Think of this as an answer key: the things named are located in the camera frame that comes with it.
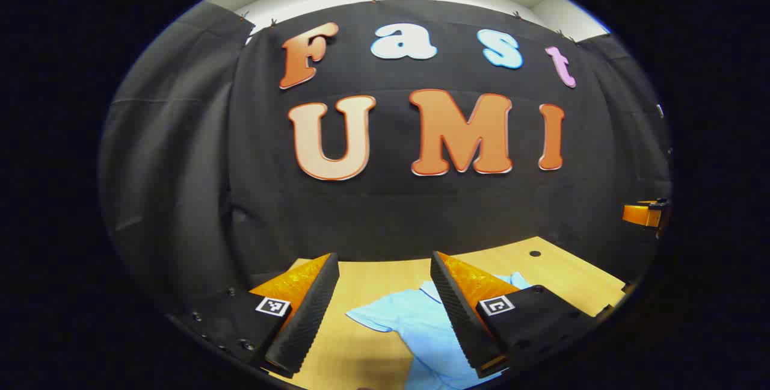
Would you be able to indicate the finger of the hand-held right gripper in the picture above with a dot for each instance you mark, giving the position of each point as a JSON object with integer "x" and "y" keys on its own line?
{"x": 640, "y": 214}

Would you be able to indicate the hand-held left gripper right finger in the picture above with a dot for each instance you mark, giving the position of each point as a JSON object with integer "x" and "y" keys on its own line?
{"x": 457, "y": 312}

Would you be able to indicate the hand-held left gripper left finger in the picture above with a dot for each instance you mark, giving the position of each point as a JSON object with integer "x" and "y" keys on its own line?
{"x": 310, "y": 312}

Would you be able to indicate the light blue T-shirt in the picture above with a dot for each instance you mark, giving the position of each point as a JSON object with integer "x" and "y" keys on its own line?
{"x": 415, "y": 324}

